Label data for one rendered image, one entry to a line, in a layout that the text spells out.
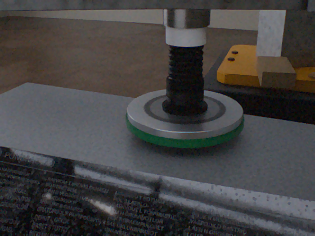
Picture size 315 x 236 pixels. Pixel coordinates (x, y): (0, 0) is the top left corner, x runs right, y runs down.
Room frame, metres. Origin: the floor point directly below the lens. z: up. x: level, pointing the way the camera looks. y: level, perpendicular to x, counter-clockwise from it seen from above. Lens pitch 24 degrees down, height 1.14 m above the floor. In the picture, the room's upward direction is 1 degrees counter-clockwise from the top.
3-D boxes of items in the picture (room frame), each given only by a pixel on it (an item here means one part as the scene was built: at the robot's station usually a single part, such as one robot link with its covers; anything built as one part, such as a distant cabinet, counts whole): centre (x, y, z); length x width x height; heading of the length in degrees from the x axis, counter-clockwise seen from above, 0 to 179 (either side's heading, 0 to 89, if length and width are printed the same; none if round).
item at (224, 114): (0.62, -0.06, 0.88); 0.21 x 0.21 x 0.01
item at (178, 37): (0.62, -0.06, 1.02); 0.07 x 0.07 x 0.04
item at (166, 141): (0.62, -0.06, 0.88); 0.22 x 0.22 x 0.04
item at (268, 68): (1.12, -0.39, 0.81); 0.20 x 0.10 x 0.05; 169
